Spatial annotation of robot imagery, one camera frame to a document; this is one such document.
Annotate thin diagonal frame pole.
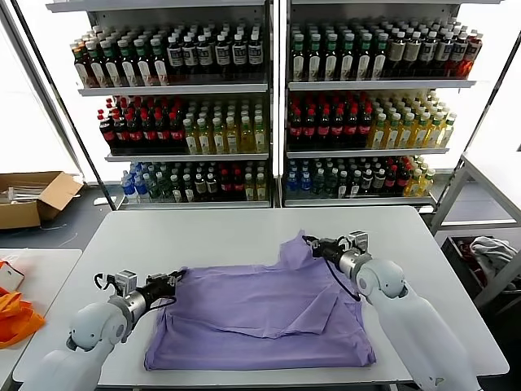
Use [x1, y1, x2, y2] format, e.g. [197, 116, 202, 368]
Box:
[459, 27, 521, 163]

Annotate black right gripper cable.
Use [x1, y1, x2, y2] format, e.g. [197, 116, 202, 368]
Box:
[324, 260, 362, 303]

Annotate dark diagonal frame pole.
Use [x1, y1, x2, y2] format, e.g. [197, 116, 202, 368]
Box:
[8, 0, 118, 211]

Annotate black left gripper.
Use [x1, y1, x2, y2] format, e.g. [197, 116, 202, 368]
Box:
[140, 268, 187, 306]

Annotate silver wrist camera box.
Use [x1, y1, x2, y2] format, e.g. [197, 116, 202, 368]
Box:
[113, 269, 138, 295]
[344, 230, 370, 257]

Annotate dark bottle beige label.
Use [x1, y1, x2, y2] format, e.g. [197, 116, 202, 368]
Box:
[388, 32, 406, 80]
[404, 31, 422, 80]

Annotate grey metal frame table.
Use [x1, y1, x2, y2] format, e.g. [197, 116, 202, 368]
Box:
[429, 152, 521, 313]

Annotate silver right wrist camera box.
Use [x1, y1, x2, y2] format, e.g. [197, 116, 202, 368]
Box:
[344, 230, 370, 257]

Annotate purple t-shirt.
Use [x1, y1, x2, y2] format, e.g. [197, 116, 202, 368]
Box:
[143, 229, 378, 371]

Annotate dark bottle blue label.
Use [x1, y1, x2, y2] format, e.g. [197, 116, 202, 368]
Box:
[213, 34, 231, 83]
[166, 35, 184, 83]
[420, 31, 439, 80]
[195, 34, 212, 83]
[450, 32, 469, 80]
[182, 34, 199, 83]
[247, 33, 264, 82]
[230, 33, 247, 83]
[436, 31, 454, 80]

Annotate red tea bottle white label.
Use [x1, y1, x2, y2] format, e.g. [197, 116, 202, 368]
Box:
[72, 42, 93, 89]

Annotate cola bottle red cap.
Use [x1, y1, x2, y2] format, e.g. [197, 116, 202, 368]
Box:
[331, 108, 347, 143]
[385, 165, 398, 198]
[344, 108, 361, 143]
[303, 108, 318, 143]
[396, 165, 410, 198]
[218, 169, 232, 201]
[99, 112, 118, 150]
[317, 108, 333, 143]
[288, 107, 304, 143]
[357, 107, 374, 143]
[141, 112, 157, 150]
[127, 113, 143, 150]
[169, 112, 184, 150]
[155, 112, 170, 150]
[113, 113, 130, 150]
[230, 169, 244, 201]

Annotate black left camera cable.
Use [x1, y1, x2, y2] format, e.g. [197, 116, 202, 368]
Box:
[94, 273, 117, 292]

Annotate open cardboard box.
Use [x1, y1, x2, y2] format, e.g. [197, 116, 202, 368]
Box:
[0, 170, 85, 230]

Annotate black storage crate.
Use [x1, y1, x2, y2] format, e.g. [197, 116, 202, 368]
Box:
[441, 235, 521, 305]

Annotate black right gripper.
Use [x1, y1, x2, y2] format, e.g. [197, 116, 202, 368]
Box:
[303, 234, 347, 266]

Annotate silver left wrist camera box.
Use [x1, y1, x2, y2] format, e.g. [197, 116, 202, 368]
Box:
[113, 269, 138, 295]

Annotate white packing tubes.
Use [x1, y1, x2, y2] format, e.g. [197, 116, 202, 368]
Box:
[0, 183, 42, 204]

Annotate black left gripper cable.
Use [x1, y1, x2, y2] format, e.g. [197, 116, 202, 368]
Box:
[150, 295, 178, 313]

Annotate silver diagonal frame pole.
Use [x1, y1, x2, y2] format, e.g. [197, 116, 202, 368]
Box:
[0, 11, 85, 181]

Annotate red garment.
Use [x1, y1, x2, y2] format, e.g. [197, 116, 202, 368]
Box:
[454, 240, 485, 282]

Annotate red orange drink bottle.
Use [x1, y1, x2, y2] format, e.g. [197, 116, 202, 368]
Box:
[463, 33, 484, 80]

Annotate white orange small box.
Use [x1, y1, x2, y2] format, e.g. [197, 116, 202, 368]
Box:
[0, 260, 27, 292]

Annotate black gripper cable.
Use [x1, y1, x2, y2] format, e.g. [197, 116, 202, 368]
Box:
[324, 260, 362, 303]
[150, 295, 178, 313]

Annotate orange cloth bag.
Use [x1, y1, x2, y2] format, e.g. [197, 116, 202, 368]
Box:
[0, 287, 47, 350]

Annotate grey white garment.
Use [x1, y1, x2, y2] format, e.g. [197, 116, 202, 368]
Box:
[469, 237, 518, 270]

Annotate grey metal shelf rack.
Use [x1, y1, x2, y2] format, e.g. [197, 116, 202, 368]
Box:
[45, 0, 272, 209]
[279, 0, 504, 208]

